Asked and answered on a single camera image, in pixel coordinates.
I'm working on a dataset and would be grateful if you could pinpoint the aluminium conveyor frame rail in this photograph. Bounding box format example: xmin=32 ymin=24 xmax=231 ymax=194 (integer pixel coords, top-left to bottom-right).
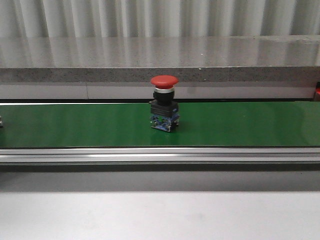
xmin=0 ymin=147 xmax=320 ymax=172

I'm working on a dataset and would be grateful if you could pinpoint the white pleated curtain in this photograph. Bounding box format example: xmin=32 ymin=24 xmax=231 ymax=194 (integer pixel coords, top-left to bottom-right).
xmin=0 ymin=0 xmax=320 ymax=38

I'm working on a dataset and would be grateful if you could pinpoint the red plastic tray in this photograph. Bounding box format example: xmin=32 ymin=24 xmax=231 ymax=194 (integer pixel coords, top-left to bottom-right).
xmin=313 ymin=82 xmax=320 ymax=102

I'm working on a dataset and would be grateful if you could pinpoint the green conveyor belt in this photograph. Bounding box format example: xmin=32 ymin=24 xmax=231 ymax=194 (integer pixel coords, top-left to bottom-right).
xmin=0 ymin=101 xmax=320 ymax=148

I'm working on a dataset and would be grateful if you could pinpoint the grey speckled stone counter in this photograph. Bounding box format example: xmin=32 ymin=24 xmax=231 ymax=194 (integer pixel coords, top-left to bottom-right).
xmin=0 ymin=35 xmax=320 ymax=100

